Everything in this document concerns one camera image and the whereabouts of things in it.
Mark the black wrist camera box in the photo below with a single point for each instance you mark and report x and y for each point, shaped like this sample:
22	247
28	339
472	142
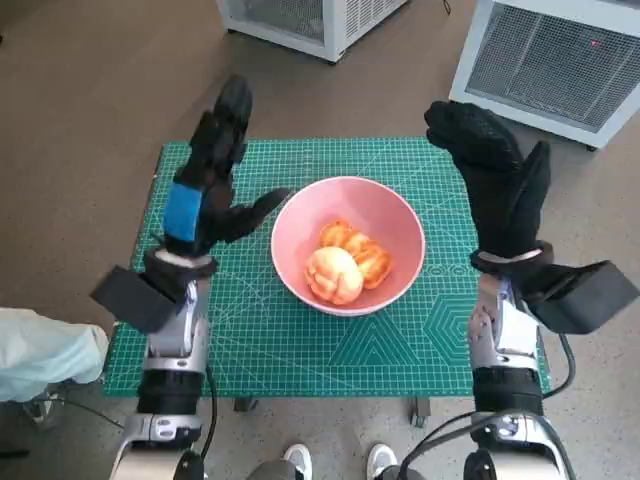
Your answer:
585	300
135	300

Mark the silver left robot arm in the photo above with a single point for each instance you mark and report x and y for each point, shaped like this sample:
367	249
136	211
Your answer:
175	340

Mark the green cutting mat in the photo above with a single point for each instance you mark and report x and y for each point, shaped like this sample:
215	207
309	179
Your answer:
260	350

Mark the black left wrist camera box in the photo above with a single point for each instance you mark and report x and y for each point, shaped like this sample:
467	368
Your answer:
135	300

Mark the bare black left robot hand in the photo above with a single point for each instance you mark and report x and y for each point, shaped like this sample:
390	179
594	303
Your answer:
210	210

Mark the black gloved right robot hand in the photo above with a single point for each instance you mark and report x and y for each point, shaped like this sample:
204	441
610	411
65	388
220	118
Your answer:
495	170

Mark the white mesh cabinet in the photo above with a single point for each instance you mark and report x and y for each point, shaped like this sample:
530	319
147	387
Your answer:
340	25
540	65

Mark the table leg bracket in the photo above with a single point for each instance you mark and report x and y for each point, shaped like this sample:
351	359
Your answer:
420	410
247	404

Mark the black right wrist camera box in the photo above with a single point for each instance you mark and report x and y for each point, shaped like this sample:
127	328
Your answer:
585	300

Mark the person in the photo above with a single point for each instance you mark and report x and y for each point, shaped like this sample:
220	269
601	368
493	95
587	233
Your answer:
45	350

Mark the round toy bread bun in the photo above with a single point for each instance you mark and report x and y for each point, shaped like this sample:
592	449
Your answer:
332	275

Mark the pink bowl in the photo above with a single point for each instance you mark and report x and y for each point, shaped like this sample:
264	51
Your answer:
300	225

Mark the long braided toy bread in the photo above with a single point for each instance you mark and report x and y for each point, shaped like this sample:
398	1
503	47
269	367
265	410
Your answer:
370	260

